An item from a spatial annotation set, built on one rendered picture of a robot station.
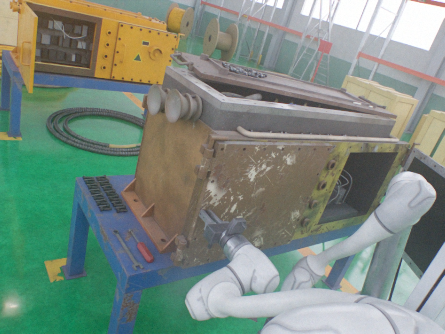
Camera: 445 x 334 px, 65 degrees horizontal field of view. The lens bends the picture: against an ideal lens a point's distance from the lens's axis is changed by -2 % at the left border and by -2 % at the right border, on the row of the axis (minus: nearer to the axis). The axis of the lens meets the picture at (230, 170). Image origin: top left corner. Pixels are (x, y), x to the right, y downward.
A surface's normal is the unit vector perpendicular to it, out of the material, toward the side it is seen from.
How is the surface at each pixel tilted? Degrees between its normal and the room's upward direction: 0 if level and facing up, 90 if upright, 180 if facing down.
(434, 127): 90
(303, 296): 58
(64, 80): 90
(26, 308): 0
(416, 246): 90
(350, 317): 2
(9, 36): 90
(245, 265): 32
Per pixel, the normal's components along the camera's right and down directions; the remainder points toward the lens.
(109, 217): 0.28, -0.87
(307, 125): 0.56, 0.49
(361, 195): -0.78, 0.04
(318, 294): -0.64, -0.73
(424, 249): -0.95, -0.20
